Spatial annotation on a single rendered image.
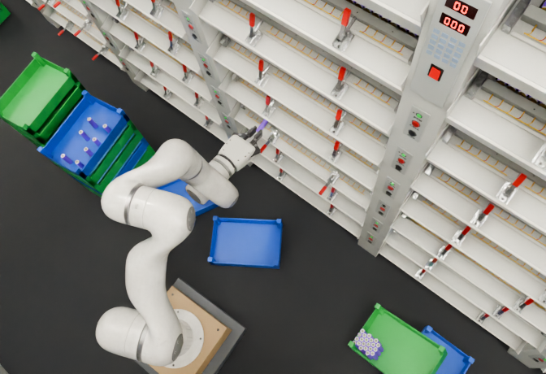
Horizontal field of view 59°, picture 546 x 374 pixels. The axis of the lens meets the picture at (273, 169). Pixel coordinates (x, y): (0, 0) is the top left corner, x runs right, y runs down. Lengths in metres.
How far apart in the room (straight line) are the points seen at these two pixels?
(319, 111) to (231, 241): 0.97
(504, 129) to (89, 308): 1.85
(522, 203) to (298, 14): 0.62
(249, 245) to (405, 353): 0.76
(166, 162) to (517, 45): 0.79
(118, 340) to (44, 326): 1.04
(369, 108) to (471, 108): 0.28
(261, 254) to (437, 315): 0.76
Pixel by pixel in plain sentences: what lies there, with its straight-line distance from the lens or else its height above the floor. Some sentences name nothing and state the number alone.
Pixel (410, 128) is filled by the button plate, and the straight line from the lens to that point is 1.07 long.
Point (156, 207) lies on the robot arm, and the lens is 1.15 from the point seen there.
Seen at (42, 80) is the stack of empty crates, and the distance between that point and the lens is 2.33.
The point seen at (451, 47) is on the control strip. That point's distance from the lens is 0.82.
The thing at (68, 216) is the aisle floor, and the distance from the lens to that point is 2.47.
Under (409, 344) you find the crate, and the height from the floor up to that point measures 0.07.
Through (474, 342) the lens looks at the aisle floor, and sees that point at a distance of 2.18.
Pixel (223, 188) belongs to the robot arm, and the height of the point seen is 0.72.
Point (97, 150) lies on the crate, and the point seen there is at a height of 0.45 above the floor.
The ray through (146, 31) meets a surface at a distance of 1.90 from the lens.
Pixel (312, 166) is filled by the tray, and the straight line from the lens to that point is 1.73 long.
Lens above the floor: 2.09
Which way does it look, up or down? 67 degrees down
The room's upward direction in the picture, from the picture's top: 13 degrees counter-clockwise
